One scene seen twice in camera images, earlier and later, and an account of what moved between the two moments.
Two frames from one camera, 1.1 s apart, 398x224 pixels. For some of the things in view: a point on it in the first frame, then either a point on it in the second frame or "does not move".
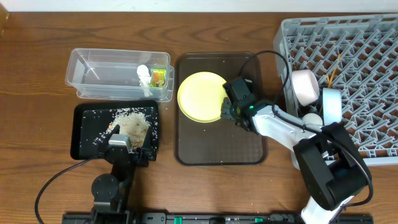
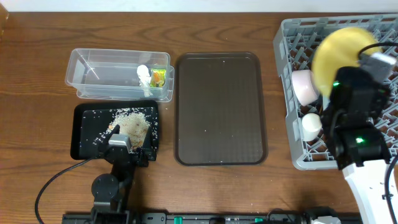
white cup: x=312 y=121 does not move
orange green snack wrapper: x=158 y=77 does not move
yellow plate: x=201 y=96 to x=340 y=48
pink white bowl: x=306 y=86 does not move
